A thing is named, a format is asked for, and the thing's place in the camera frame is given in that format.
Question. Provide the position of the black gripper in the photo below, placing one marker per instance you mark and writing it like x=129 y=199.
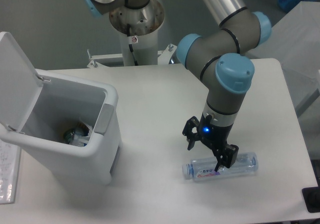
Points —
x=212 y=136

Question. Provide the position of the clear plastic water bottle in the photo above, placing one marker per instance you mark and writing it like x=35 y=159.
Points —
x=246 y=164

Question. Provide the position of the clear plastic wrapper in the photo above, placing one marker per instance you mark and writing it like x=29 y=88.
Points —
x=80 y=135

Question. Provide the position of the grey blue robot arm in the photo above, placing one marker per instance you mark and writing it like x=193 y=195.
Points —
x=217 y=61

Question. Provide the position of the trash pile inside can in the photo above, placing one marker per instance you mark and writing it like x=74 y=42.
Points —
x=67 y=134

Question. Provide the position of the white trash can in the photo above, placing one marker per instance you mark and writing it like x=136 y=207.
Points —
x=66 y=123

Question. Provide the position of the white trash can lid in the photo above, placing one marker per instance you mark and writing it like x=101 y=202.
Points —
x=20 y=84

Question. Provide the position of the black device at edge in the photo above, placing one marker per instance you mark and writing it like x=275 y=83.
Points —
x=311 y=198

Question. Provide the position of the grey covered box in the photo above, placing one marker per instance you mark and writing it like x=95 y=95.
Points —
x=294 y=42

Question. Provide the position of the laminated paper sheet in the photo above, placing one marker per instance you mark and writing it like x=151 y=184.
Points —
x=9 y=170

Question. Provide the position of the white clamp bracket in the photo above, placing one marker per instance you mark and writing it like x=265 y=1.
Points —
x=164 y=57

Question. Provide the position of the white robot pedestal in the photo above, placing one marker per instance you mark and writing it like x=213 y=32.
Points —
x=138 y=30

